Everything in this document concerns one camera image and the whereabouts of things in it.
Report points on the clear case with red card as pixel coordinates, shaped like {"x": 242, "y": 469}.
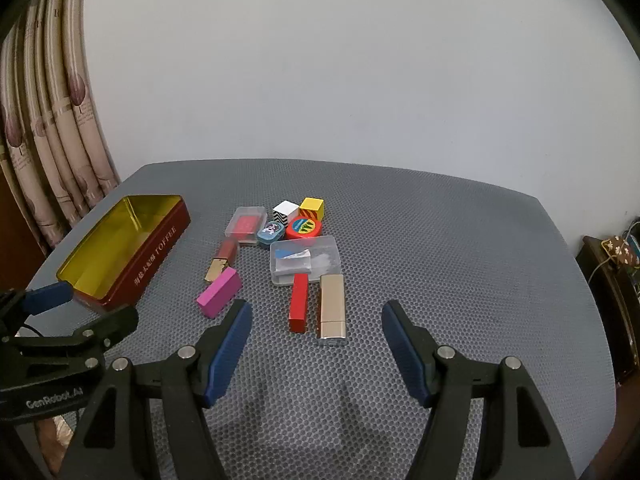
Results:
{"x": 244, "y": 225}

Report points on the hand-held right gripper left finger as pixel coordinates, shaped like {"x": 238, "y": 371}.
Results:
{"x": 231, "y": 347}

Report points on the clear box with blue card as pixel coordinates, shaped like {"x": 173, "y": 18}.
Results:
{"x": 320, "y": 260}

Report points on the beige patterned curtain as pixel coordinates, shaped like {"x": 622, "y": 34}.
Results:
{"x": 65, "y": 110}

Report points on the round blue tin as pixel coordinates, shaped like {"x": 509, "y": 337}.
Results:
{"x": 271, "y": 232}

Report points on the red and gold lipstick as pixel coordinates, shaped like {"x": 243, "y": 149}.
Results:
{"x": 225, "y": 252}

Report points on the brown wooden door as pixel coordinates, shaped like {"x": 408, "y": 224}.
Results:
{"x": 15, "y": 240}

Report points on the round red tin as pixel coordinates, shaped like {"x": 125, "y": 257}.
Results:
{"x": 303, "y": 226}

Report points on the dark wooden cabinet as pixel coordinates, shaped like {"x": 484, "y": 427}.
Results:
{"x": 605, "y": 310}

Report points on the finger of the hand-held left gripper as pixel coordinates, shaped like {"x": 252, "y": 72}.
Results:
{"x": 112, "y": 324}
{"x": 47, "y": 296}

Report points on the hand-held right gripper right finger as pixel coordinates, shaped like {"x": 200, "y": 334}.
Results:
{"x": 406, "y": 355}

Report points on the white zebra striped cube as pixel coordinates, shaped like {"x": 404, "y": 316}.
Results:
{"x": 286, "y": 208}

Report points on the red tin box gold interior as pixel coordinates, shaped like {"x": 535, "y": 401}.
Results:
{"x": 120, "y": 240}

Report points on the pink block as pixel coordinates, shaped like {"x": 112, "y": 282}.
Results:
{"x": 217, "y": 292}

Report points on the beige satin cloth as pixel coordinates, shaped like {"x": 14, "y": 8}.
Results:
{"x": 57, "y": 435}

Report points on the red block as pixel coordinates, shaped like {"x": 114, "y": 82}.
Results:
{"x": 298, "y": 305}

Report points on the yellow cube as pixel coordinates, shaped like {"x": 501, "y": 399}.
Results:
{"x": 311, "y": 205}

